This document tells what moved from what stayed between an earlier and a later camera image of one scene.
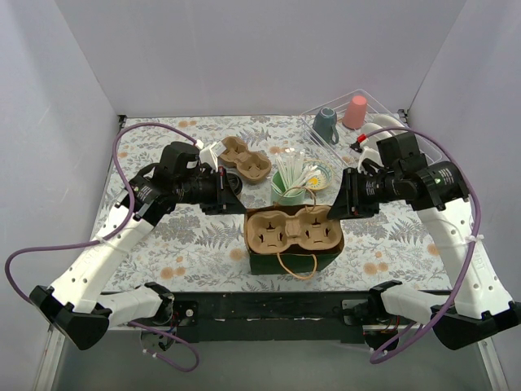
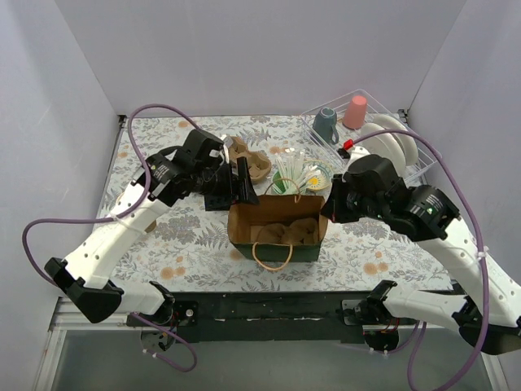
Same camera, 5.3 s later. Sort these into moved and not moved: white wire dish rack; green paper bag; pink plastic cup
Moved: green paper bag
Not moved: white wire dish rack; pink plastic cup
